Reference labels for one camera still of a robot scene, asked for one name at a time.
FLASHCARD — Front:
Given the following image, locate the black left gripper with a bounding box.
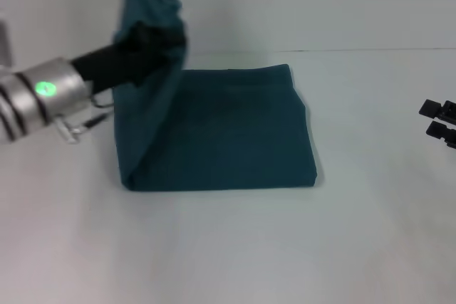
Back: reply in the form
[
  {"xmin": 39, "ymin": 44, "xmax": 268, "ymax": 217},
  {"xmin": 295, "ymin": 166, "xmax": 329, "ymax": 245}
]
[{"xmin": 70, "ymin": 22, "xmax": 189, "ymax": 88}]

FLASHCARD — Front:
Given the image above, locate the teal blue t-shirt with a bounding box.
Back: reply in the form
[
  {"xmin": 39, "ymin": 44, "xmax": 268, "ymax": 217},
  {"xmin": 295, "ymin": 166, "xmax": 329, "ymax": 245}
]
[{"xmin": 112, "ymin": 0, "xmax": 318, "ymax": 192}]

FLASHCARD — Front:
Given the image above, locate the left arm cable red plug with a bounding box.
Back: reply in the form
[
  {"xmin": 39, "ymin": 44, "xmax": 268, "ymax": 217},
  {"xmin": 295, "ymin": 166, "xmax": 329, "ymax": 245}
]
[{"xmin": 55, "ymin": 93, "xmax": 115, "ymax": 145}]

